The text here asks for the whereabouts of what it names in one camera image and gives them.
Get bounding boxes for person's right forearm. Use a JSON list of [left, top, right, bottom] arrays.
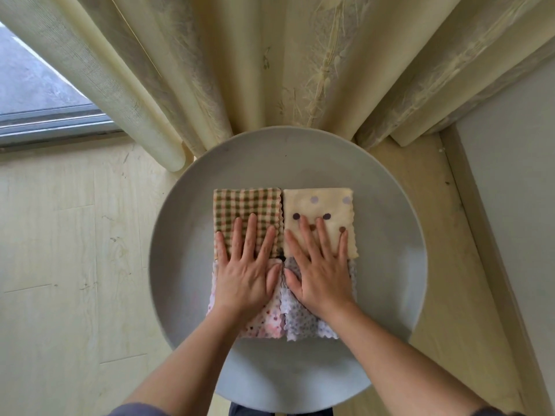
[[325, 303, 489, 416]]

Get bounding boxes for white bundled curtain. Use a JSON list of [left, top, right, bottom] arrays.
[[0, 0, 555, 174]]

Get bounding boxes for person's right hand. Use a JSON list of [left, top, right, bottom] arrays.
[[283, 214, 356, 321]]

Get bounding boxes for white sliding door frame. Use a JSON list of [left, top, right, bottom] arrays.
[[0, 103, 123, 151]]

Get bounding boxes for person's black trouser leg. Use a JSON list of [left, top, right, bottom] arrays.
[[228, 403, 277, 416], [276, 406, 335, 416]]

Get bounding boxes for cream polka dot cloths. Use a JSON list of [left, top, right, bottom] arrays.
[[282, 186, 359, 261]]

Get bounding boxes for pink floral cloth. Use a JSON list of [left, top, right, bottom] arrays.
[[206, 255, 287, 340]]

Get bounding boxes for person's left forearm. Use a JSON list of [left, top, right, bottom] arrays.
[[125, 307, 248, 416]]

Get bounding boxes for person's left hand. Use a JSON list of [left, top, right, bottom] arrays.
[[212, 213, 284, 323]]

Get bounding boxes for pile of dotted cloths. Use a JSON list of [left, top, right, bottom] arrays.
[[279, 255, 358, 343]]

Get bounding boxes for brown checked cloth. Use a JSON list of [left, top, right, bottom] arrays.
[[212, 187, 286, 261]]

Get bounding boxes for white round table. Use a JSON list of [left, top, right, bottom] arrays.
[[147, 125, 430, 415]]

